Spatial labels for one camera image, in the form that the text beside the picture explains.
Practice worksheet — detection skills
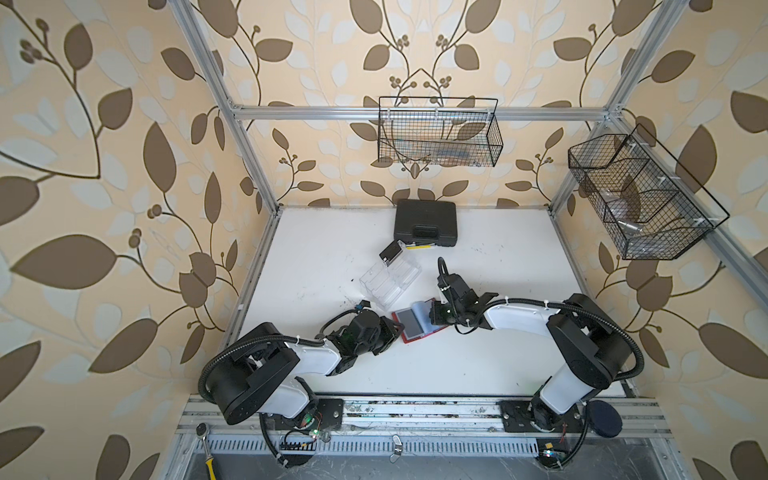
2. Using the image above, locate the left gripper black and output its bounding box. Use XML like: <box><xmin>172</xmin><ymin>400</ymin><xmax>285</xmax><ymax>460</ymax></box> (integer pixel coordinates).
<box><xmin>353</xmin><ymin>317</ymin><xmax>407</xmax><ymax>360</ymax></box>

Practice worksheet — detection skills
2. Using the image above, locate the red leather card holder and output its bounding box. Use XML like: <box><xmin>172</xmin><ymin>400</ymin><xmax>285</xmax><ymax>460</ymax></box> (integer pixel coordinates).
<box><xmin>392</xmin><ymin>299</ymin><xmax>446</xmax><ymax>344</ymax></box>

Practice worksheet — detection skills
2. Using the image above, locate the clear plastic organizer box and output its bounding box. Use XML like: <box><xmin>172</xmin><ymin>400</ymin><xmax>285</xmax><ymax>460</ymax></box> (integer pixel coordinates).
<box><xmin>359</xmin><ymin>240</ymin><xmax>422</xmax><ymax>310</ymax></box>

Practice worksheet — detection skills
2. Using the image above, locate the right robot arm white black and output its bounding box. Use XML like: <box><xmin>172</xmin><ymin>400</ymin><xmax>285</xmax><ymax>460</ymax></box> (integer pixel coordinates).
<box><xmin>429</xmin><ymin>293</ymin><xmax>644</xmax><ymax>417</ymax></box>

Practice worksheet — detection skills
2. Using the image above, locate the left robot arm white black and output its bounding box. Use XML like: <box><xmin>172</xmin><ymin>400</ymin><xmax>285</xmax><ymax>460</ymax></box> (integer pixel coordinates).
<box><xmin>198</xmin><ymin>309</ymin><xmax>403</xmax><ymax>427</ymax></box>

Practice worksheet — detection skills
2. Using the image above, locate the black plastic tool case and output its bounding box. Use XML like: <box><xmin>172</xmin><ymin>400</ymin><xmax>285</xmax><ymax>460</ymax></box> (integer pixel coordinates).
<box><xmin>393</xmin><ymin>199</ymin><xmax>458</xmax><ymax>247</ymax></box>

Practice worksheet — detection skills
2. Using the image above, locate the dark round disc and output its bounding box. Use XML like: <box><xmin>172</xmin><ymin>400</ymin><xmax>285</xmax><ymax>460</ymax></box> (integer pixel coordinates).
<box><xmin>586</xmin><ymin>400</ymin><xmax>623</xmax><ymax>438</ymax></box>

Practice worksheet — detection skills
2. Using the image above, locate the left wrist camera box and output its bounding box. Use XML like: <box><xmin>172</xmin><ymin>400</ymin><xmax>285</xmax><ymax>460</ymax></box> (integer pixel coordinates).
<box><xmin>346</xmin><ymin>310</ymin><xmax>380</xmax><ymax>344</ymax></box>

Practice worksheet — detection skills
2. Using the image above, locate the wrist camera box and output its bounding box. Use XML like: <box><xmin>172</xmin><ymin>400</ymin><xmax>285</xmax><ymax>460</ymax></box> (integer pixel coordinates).
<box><xmin>346</xmin><ymin>310</ymin><xmax>380</xmax><ymax>344</ymax></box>
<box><xmin>438</xmin><ymin>273</ymin><xmax>479</xmax><ymax>309</ymax></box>

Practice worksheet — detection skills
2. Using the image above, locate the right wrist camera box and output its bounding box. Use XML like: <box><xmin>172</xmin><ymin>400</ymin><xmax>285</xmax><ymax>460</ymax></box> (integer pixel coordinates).
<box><xmin>438</xmin><ymin>273</ymin><xmax>479</xmax><ymax>309</ymax></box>

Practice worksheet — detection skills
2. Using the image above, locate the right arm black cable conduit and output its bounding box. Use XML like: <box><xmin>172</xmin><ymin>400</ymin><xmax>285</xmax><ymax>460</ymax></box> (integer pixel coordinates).
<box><xmin>436</xmin><ymin>256</ymin><xmax>646</xmax><ymax>382</ymax></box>

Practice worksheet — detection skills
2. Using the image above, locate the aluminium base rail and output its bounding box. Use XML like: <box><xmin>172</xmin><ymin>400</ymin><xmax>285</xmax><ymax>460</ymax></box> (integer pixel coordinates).
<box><xmin>158</xmin><ymin>394</ymin><xmax>689</xmax><ymax>479</ymax></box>

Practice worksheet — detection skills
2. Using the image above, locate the black wire basket back wall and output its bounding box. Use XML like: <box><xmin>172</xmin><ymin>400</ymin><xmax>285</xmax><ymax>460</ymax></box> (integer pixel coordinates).
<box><xmin>377</xmin><ymin>95</ymin><xmax>504</xmax><ymax>168</ymax></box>

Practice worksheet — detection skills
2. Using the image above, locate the black wire basket wall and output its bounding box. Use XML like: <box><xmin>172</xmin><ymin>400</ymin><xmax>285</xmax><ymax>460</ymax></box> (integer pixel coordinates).
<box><xmin>377</xmin><ymin>95</ymin><xmax>504</xmax><ymax>168</ymax></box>
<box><xmin>568</xmin><ymin>124</ymin><xmax>730</xmax><ymax>261</ymax></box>

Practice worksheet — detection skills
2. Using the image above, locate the yellow handled ratchet tool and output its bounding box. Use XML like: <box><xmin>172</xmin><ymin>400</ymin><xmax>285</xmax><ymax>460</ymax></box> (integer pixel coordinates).
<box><xmin>196</xmin><ymin>422</ymin><xmax>217</xmax><ymax>480</ymax></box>

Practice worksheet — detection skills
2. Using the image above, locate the black wire basket right wall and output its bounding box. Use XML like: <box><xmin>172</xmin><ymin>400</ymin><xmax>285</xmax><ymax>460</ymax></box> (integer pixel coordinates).
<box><xmin>568</xmin><ymin>124</ymin><xmax>730</xmax><ymax>261</ymax></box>

